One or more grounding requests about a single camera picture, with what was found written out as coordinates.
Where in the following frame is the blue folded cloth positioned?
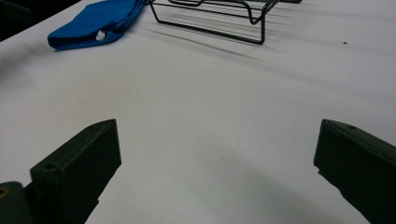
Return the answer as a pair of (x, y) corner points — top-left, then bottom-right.
(47, 0), (148, 51)

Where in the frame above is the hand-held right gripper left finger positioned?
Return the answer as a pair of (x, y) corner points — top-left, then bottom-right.
(23, 119), (122, 224)

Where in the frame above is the black wire rack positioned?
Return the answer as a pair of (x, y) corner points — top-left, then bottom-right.
(147, 0), (303, 46)

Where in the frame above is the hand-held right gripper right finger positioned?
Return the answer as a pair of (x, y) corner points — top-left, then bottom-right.
(313, 119), (396, 224)

